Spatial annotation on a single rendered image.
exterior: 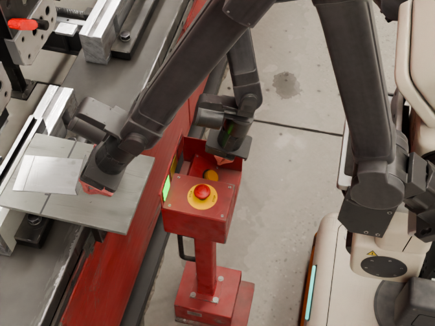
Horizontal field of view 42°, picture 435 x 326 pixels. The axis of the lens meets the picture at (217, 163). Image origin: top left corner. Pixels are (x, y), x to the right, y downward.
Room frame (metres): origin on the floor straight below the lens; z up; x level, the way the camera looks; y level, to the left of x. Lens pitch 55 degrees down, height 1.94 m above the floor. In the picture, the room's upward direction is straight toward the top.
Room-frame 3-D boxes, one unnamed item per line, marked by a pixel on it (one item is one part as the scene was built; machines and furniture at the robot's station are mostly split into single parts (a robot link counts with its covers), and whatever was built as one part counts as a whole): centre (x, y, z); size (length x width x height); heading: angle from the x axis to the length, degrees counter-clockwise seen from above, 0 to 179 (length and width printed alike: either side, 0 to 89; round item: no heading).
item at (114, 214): (0.62, 0.28, 1.00); 0.26 x 0.18 x 0.01; 76
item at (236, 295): (0.76, 0.01, 0.06); 0.25 x 0.20 x 0.12; 77
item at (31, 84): (1.78, 0.91, 0.01); 0.12 x 0.12 x 0.03; 76
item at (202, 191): (0.72, 0.04, 0.79); 0.04 x 0.04 x 0.04
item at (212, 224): (0.77, 0.04, 0.75); 0.20 x 0.16 x 0.18; 167
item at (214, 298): (0.77, 0.04, 0.13); 0.10 x 0.10 x 0.01; 77
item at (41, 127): (0.69, 0.41, 0.99); 0.20 x 0.03 x 0.03; 166
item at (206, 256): (0.77, 0.04, 0.39); 0.05 x 0.05 x 0.54; 77
